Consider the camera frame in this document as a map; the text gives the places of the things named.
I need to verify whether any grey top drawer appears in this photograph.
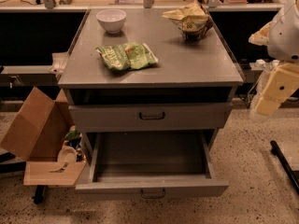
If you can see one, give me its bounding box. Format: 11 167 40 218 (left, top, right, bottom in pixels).
69 103 232 133

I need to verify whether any brown cardboard box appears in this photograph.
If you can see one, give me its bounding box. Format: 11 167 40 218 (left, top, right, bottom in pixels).
1 88 86 187

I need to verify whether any grey drawer cabinet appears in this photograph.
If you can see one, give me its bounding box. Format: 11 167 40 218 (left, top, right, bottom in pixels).
57 7 245 185

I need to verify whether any white cup in box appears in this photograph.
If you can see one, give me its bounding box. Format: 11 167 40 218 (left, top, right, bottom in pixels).
57 147 77 163

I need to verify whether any black floor bar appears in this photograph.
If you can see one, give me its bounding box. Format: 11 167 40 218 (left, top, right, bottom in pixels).
270 140 299 195

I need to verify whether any yellow brown snack bag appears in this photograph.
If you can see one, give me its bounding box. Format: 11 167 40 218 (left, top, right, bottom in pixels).
163 0 213 41

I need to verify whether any green chip bag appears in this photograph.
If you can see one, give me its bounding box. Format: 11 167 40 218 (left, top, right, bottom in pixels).
96 42 158 71

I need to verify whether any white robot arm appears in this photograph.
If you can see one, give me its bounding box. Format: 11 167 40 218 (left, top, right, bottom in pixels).
249 0 299 121

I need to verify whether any green packet in box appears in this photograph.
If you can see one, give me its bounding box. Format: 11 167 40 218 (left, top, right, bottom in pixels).
64 125 80 141

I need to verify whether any grey drawer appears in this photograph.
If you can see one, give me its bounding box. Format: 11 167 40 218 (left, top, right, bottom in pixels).
76 131 229 201
69 103 232 133

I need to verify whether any white ceramic bowl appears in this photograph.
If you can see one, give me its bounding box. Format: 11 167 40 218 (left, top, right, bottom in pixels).
96 9 126 34

